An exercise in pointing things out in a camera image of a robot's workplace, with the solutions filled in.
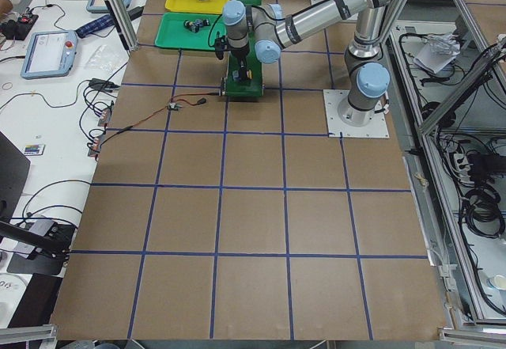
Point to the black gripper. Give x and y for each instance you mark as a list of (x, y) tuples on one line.
[(239, 53)]

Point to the green push button switch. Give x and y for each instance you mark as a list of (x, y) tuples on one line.
[(190, 25)]

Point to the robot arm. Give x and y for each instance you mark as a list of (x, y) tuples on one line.
[(256, 35)]

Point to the green conveyor belt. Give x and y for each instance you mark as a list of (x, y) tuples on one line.
[(252, 86)]

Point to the green tray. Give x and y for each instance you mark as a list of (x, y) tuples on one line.
[(172, 33)]

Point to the small circuit board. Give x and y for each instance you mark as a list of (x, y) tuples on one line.
[(173, 106)]

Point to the folded blue umbrella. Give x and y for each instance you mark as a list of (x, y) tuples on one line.
[(94, 26)]

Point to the black power adapter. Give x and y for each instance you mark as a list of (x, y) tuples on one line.
[(100, 84)]

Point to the near teach pendant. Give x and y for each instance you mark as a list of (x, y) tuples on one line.
[(50, 54)]

